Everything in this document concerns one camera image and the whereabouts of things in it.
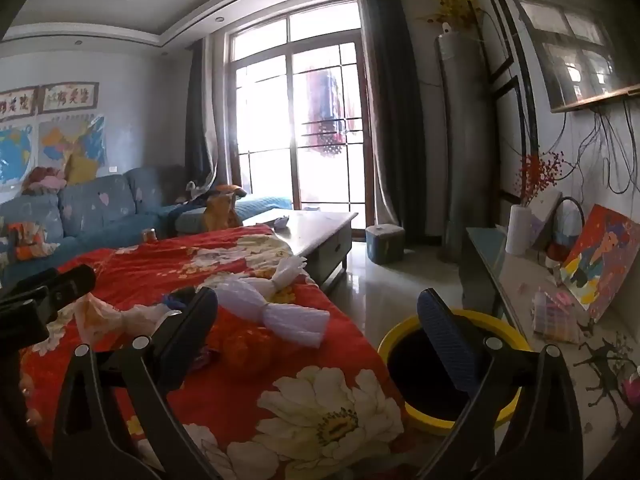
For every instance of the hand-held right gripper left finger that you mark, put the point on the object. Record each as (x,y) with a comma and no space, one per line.
(192,325)

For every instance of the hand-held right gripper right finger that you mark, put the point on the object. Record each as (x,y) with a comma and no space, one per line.
(445,340)

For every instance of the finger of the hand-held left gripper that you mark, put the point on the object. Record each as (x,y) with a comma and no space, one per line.
(22,322)
(60,284)

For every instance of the blue plastic wrapper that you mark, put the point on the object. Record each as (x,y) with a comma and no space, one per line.
(177,301)

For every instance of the pink candy wrapper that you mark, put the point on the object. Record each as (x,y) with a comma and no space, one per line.
(204,358)

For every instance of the pale translucent plastic bag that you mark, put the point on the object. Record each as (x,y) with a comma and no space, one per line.
(100,317)

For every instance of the orange plastic wrapper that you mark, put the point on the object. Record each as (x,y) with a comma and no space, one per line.
(247,352)

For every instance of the yellow trash bin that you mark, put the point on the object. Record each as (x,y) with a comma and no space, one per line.
(435,422)

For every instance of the white cloth bundle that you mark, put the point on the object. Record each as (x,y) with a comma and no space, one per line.
(295,322)

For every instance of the orange patterned cloth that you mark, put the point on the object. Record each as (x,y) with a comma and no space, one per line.
(27,242)

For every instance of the red floral blanket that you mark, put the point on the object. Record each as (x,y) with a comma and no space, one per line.
(150,270)

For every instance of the blue floral sofa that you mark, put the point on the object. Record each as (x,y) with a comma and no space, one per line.
(95,210)

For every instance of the printed cabinet mat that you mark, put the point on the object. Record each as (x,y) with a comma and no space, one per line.
(520,300)

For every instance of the glass-top television cabinet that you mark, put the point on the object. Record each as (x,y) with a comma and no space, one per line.
(480,260)

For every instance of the drink can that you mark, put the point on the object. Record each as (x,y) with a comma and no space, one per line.
(149,236)

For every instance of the pink plush toys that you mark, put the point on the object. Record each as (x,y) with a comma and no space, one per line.
(45,180)

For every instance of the clear bead organizer box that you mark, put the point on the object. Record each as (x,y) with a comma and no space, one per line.
(555,320)

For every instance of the blue storage stool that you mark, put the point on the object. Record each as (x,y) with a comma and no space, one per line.
(384,245)

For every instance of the yellow cushion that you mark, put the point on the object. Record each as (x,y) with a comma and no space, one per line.
(79,169)

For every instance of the pink packet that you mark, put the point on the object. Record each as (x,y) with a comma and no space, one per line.
(559,297)

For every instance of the white vase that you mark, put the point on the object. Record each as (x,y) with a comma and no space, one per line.
(519,230)

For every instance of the folded paper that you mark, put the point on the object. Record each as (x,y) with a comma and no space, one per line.
(280,221)

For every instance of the world map poster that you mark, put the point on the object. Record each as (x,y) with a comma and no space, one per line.
(15,155)

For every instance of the country map poster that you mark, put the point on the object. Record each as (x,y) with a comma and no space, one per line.
(65,140)

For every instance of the white canvas board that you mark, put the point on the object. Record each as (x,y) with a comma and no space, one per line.
(545,220)

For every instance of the grey coffee table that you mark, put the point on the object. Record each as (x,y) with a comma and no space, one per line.
(320,225)

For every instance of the colourful canvas painting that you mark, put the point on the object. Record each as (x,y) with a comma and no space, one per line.
(600,260)

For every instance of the framed calligraphy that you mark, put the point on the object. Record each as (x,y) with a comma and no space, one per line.
(17,104)
(70,95)

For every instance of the grey standing air conditioner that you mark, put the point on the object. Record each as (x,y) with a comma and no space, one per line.
(465,150)

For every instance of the dark grey curtain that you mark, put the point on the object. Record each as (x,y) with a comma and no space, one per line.
(200,125)
(395,110)

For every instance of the glass balcony door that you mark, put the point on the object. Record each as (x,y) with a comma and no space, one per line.
(270,110)

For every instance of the hanging laundry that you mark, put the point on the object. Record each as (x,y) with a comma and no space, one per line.
(325,110)

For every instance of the yellow artificial flowers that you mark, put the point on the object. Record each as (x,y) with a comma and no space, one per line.
(455,2)

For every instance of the black wall frame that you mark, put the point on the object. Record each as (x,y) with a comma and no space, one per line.
(522,105)

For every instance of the wall-mounted television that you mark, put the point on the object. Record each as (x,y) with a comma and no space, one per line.
(590,55)

